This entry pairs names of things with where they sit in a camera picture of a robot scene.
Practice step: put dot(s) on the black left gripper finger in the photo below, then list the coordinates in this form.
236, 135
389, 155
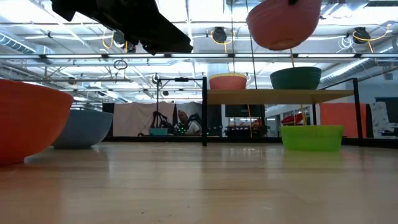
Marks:
146, 25

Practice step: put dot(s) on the large pink bowl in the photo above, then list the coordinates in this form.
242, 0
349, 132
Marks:
280, 25

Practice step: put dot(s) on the large teal bowl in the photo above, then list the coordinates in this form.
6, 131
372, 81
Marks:
295, 79

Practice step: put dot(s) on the small orange-pink bowl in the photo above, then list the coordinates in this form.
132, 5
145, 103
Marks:
228, 84

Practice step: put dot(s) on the large blue bowl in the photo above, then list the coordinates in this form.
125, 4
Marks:
87, 129

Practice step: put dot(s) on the large red-orange bowl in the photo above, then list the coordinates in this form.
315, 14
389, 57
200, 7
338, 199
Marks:
31, 121

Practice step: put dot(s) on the small lime green bowl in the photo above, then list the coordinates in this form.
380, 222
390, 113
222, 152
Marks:
311, 138

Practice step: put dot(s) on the black background robot arm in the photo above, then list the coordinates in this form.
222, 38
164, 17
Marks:
160, 119

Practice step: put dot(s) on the wooden shelf with black legs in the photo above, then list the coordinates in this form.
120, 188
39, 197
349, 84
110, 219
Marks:
273, 96

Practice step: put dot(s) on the long ceiling light strip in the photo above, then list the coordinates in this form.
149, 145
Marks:
199, 56

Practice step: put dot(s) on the pale pink curtain sheet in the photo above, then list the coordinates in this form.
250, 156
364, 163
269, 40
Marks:
130, 118

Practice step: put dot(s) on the grey white curtain sheet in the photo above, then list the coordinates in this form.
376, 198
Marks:
192, 107

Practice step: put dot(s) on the black upright panel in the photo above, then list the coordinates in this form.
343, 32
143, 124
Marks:
108, 119

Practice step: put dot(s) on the teal box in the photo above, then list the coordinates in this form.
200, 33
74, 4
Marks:
158, 132

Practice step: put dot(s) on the person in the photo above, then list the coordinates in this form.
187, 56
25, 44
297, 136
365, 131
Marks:
189, 127

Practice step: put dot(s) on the red object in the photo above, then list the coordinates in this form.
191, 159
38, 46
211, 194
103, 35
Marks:
292, 119

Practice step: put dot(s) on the black monitor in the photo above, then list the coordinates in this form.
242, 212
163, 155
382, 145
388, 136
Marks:
244, 111

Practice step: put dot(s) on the orange panel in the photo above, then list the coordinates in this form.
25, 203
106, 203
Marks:
335, 118

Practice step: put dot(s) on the black background frame stand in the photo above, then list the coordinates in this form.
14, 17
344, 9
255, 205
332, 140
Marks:
181, 79

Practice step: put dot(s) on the silver ceiling duct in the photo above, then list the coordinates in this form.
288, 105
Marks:
15, 43
351, 70

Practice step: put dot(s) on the black aluminium table frame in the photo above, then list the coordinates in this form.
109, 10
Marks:
155, 139

